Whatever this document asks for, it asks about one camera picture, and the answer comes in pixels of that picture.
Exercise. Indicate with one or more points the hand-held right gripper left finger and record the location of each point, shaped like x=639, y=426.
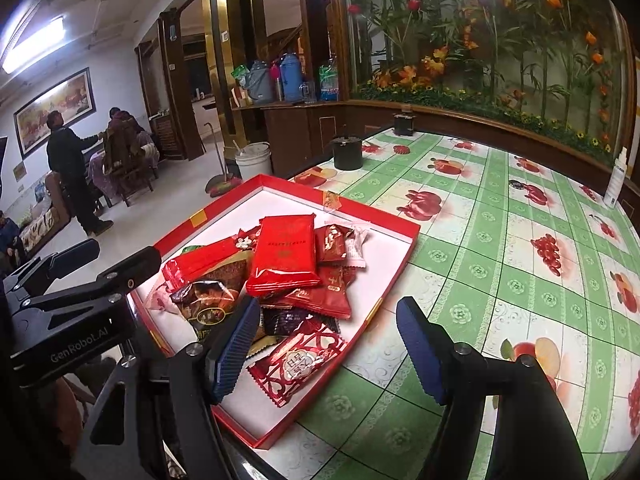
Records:
x=232, y=350

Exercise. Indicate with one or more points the white bucket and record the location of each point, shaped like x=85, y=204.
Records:
x=253, y=162

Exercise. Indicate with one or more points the pink white snack packet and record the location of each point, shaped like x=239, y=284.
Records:
x=162, y=300

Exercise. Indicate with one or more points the gold brown chocolate snack packet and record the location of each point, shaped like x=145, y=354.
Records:
x=205, y=300

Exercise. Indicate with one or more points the red cardboard box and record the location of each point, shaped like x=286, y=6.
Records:
x=385, y=250

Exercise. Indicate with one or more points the long red snack packet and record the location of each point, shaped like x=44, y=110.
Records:
x=205, y=260

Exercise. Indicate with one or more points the green snack packet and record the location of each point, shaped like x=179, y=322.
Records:
x=191, y=249

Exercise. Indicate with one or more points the red patterned snack packet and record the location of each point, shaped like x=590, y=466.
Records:
x=300, y=360

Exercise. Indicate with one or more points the small black round object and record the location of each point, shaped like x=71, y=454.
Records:
x=517, y=185

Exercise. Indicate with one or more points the white plastic bottle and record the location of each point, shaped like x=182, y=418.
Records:
x=616, y=180

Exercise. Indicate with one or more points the small black holder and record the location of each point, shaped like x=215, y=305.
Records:
x=404, y=125

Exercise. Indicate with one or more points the blue thermos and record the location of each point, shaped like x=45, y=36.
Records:
x=291, y=77

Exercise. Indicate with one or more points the wooden cabinet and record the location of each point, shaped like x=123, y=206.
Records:
x=300, y=135

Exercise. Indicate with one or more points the clear tape piece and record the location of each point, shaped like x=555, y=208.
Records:
x=332, y=202

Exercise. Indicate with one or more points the grey thermos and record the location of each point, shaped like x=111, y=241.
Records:
x=261, y=85

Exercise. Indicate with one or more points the patterned sofa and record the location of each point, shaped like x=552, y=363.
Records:
x=45, y=220

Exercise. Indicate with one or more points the green fruit-print tablecloth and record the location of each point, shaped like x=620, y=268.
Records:
x=500, y=285

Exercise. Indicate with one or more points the red gold-label snack packet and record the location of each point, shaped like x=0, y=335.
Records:
x=330, y=292

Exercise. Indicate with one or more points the yellow tape piece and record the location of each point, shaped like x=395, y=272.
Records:
x=198, y=218

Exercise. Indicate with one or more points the dark purple snack packet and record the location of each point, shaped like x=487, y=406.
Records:
x=290, y=321

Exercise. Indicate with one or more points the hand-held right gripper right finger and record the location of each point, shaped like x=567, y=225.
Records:
x=422, y=350

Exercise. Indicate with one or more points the framed wall painting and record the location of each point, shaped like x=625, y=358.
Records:
x=55, y=112

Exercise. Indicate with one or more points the glass mug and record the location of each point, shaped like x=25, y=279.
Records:
x=308, y=92

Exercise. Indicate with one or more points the ceiling light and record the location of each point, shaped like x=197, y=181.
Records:
x=30, y=47

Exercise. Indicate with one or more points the black cylinder container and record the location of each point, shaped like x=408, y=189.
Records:
x=347, y=152

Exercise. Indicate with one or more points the green bag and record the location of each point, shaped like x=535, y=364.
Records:
x=240, y=76

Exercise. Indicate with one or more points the artificial flower display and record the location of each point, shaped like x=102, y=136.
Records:
x=475, y=50

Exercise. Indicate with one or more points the dark red snack packet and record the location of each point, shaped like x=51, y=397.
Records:
x=332, y=245

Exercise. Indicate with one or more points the large water bottle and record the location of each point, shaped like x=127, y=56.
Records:
x=329, y=80

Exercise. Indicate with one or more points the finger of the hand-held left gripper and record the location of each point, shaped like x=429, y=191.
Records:
x=120, y=275
x=65, y=265

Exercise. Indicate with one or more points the large red snack packet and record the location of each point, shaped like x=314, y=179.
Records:
x=282, y=255

